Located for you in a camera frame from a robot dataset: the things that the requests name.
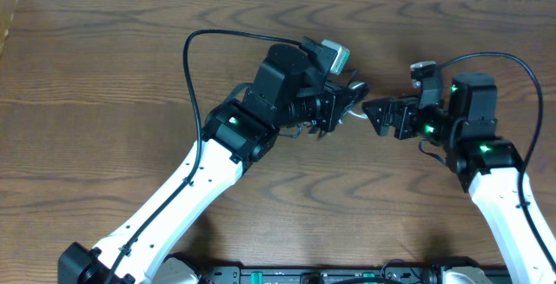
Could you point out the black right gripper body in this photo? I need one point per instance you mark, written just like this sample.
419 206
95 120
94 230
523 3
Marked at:
408 121

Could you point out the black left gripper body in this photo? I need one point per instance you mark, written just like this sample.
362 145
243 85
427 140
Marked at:
329 108

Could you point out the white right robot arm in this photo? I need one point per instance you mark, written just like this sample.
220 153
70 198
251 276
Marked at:
487 166

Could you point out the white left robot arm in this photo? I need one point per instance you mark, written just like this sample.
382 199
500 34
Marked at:
291 89

